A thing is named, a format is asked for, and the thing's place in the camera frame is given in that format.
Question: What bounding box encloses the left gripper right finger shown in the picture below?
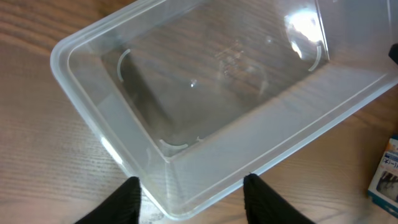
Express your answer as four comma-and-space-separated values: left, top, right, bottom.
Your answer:
243, 174, 314, 224

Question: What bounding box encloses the clear plastic container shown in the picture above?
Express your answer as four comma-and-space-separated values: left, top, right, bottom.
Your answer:
50, 0, 397, 220

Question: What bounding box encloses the white and teal box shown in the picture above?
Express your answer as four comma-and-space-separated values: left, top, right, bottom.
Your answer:
368, 135, 398, 218

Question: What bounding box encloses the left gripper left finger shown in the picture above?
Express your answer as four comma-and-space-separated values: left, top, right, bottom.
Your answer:
76, 177, 141, 224

